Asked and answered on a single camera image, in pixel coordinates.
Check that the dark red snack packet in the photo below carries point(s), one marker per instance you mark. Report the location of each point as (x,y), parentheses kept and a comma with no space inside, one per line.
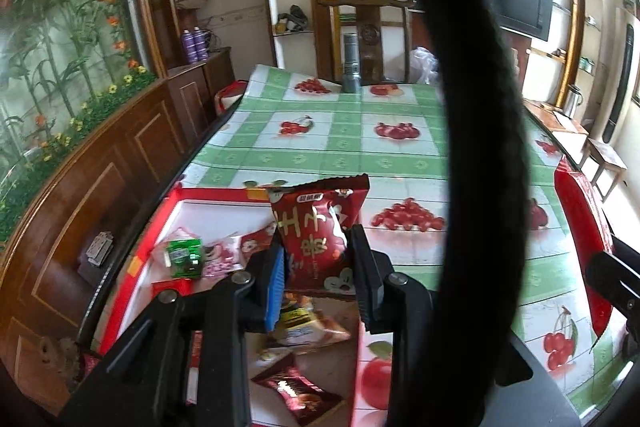
(310,237)

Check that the white plastic bag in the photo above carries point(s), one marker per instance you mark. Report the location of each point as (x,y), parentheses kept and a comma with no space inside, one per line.
(422,64)

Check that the red and white bag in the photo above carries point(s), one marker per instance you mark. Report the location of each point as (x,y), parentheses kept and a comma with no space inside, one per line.
(229,97)

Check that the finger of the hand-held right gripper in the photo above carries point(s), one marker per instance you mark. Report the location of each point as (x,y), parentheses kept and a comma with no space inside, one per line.
(617,282)

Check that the wooden side table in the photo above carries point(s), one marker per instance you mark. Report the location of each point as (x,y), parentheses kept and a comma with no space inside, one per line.
(555,117)

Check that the brown gold snack packet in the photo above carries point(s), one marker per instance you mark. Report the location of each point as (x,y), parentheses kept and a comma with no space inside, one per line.
(305,327)

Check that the maroon snack packet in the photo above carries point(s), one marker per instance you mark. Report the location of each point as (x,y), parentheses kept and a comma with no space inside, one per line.
(300,392)

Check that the flower wall mural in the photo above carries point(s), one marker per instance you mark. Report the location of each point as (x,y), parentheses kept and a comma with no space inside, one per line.
(60,57)

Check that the red gift box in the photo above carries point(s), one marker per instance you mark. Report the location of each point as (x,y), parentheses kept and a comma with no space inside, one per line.
(210,217)

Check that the green snack packet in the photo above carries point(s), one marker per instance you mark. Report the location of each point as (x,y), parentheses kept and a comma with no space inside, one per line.
(184,257)

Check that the long red snack packet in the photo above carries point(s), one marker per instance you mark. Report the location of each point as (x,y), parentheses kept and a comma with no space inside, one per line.
(167,288)

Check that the low wooden cabinet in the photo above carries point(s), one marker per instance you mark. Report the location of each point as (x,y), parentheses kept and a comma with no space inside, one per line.
(195,97)

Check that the red patterned snack packet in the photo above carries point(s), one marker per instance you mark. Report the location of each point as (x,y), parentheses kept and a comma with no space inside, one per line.
(255,243)

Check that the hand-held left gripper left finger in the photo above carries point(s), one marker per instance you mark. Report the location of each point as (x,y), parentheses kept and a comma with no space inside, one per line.
(275,287)

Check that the green fruit-print tablecloth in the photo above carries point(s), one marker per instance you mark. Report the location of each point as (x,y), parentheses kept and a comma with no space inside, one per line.
(350,157)

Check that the white standing air conditioner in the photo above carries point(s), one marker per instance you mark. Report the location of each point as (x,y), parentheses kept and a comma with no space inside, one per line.
(625,77)

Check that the dark tool on shelf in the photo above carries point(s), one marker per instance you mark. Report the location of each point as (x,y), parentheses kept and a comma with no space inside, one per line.
(294,19)

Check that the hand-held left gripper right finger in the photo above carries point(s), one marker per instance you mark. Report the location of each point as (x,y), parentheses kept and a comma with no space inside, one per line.
(365,277)

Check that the dark wooden chair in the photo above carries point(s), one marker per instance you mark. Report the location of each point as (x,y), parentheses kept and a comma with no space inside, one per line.
(370,32)

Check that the wooden stool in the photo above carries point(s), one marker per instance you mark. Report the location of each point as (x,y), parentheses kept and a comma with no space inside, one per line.
(605,152)

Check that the grey wall socket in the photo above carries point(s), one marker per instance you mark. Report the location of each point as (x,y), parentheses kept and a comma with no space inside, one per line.
(97,247)

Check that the red gift box lid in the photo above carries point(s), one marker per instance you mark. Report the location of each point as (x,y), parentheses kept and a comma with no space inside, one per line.
(580,217)

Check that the grey flashlight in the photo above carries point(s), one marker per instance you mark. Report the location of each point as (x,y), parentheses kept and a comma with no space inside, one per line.
(351,62)

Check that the purple spray can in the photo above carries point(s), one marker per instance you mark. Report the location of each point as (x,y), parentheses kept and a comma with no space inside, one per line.
(188,46)
(201,43)

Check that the steel kettle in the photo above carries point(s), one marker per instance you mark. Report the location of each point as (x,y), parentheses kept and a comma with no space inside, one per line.
(573,101)

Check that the pink snack packet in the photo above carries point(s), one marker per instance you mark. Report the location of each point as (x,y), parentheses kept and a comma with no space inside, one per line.
(220,254)

